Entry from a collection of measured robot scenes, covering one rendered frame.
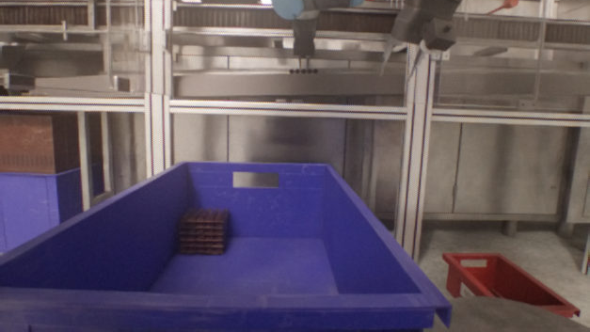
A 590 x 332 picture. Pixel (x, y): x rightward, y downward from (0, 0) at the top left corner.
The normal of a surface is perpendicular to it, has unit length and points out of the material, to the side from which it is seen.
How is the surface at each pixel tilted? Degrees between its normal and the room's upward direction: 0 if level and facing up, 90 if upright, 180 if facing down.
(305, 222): 90
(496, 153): 90
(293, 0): 133
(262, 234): 90
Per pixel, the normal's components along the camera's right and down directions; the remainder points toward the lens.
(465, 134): 0.01, 0.13
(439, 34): 0.21, -0.29
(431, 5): 0.07, 0.63
